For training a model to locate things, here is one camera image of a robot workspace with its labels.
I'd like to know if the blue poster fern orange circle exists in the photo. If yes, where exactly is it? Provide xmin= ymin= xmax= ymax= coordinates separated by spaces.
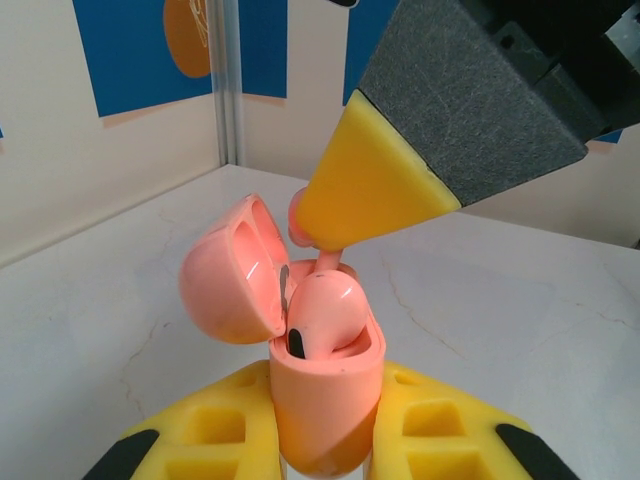
xmin=72 ymin=0 xmax=217 ymax=119

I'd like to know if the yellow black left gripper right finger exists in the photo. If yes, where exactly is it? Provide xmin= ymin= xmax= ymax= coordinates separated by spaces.
xmin=367 ymin=359 xmax=576 ymax=480

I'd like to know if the pink wireless earbud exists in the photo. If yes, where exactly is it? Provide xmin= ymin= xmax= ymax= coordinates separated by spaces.
xmin=286 ymin=272 xmax=369 ymax=362
xmin=287 ymin=187 xmax=346 ymax=276

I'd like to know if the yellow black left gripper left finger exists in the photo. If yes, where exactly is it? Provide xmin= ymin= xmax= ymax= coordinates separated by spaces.
xmin=82 ymin=359 xmax=284 ymax=480

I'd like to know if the aluminium corner post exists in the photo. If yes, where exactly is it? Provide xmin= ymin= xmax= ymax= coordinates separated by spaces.
xmin=209 ymin=0 xmax=247 ymax=169

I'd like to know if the pink earbud charging case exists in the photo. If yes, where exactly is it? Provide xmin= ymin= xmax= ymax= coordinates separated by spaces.
xmin=178 ymin=193 xmax=387 ymax=477

